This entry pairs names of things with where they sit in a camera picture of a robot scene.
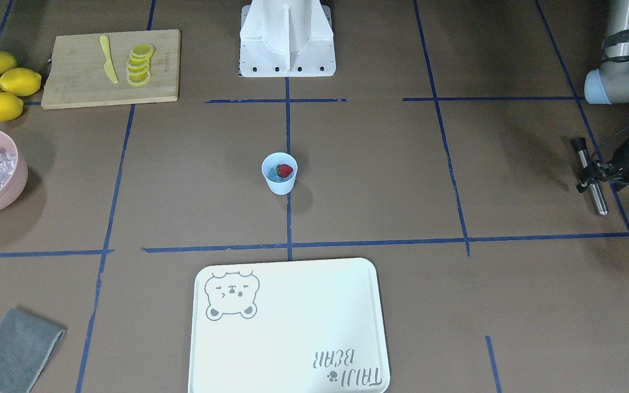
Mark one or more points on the steel muddler black tip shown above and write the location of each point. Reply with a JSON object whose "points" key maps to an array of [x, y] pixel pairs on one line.
{"points": [[592, 188]]}

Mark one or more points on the yellow lemon one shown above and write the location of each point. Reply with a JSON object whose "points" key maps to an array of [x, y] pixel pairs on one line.
{"points": [[11, 106]]}

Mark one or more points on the yellow plastic knife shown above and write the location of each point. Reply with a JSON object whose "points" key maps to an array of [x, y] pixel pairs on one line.
{"points": [[108, 65]]}

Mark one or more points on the cream bear tray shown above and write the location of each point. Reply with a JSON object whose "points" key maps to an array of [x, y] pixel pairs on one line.
{"points": [[289, 326]]}

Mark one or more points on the yellow lemon slices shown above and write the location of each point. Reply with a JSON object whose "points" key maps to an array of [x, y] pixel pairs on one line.
{"points": [[138, 65]]}

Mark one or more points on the light blue plastic cup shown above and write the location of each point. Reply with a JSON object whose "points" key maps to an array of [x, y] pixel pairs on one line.
{"points": [[279, 186]]}

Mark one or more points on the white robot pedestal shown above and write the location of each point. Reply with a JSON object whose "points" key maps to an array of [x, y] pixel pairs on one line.
{"points": [[280, 39]]}

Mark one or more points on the wooden cutting board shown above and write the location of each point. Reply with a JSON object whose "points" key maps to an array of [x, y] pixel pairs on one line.
{"points": [[77, 78]]}

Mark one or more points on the yellow lemon two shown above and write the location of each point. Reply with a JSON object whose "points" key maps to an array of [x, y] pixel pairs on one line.
{"points": [[21, 82]]}

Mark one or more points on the grey folded cloth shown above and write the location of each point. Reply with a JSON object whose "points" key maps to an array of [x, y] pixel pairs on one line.
{"points": [[26, 345]]}

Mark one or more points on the red strawberry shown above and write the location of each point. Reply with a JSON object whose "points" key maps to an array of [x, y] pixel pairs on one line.
{"points": [[284, 170]]}

